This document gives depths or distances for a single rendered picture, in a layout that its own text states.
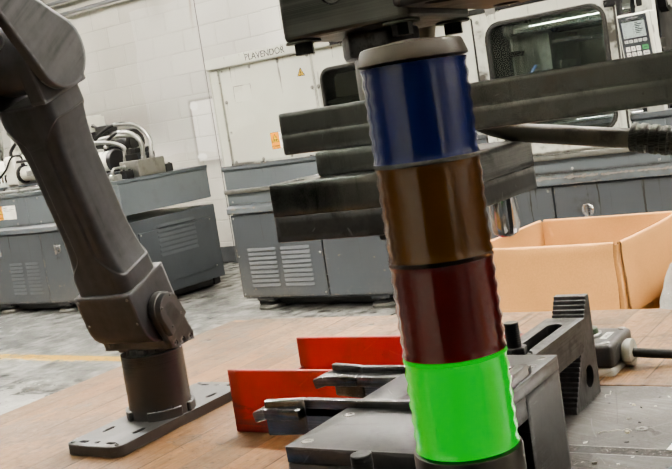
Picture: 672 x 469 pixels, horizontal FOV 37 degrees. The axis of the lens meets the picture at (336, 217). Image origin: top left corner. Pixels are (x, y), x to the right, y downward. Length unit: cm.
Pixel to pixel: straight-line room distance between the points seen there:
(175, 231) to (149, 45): 264
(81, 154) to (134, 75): 917
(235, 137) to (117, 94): 375
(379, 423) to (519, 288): 241
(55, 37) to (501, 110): 46
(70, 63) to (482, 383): 63
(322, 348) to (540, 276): 201
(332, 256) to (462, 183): 597
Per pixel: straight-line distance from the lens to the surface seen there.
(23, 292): 857
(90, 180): 95
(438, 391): 36
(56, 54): 91
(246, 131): 662
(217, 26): 934
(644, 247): 306
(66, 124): 93
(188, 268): 792
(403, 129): 34
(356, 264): 621
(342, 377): 76
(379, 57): 34
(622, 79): 55
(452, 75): 35
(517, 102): 57
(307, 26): 63
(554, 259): 297
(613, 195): 538
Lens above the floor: 117
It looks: 5 degrees down
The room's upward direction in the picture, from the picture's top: 9 degrees counter-clockwise
